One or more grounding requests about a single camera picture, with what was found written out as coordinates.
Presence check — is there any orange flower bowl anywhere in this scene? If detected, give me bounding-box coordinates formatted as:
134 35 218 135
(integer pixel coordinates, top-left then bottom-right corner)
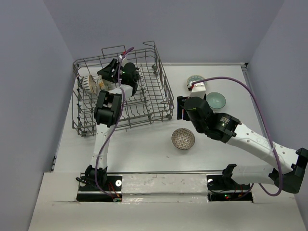
96 75 112 91

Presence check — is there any plain teal bowl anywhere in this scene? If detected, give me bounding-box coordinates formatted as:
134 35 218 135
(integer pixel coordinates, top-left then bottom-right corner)
206 92 226 109

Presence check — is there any grey wire dish rack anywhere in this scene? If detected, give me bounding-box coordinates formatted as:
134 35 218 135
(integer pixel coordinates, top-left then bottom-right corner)
71 41 174 137

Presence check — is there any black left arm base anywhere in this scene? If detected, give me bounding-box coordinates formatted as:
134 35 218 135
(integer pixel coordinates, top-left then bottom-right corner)
76 173 123 203

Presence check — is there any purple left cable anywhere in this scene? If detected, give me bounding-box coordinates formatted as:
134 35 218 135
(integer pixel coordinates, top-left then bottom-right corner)
94 47 134 200

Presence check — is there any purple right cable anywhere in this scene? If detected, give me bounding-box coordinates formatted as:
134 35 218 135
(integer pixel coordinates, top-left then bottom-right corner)
191 77 283 196

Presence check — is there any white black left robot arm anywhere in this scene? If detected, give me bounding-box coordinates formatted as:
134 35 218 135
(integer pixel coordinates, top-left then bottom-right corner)
84 59 140 191

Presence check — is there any purple cable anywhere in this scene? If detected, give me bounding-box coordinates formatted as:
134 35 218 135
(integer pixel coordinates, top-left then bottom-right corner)
94 47 134 200
191 77 283 196

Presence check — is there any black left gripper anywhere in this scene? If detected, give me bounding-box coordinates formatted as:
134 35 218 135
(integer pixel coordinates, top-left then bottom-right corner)
96 59 123 84

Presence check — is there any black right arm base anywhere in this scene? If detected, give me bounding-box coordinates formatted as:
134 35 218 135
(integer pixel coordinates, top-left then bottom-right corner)
206 175 253 202

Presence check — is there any teal yellow sun bowl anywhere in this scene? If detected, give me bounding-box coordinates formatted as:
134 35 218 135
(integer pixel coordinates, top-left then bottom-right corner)
186 75 204 91

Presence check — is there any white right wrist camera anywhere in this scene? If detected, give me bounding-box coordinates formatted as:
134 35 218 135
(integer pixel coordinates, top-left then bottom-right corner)
188 81 206 99

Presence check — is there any brown patterned bowl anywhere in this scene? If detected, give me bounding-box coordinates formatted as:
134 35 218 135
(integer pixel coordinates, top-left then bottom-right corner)
171 128 195 150

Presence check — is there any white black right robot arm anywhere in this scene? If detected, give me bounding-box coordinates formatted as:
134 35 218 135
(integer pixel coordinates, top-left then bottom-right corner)
177 96 308 194

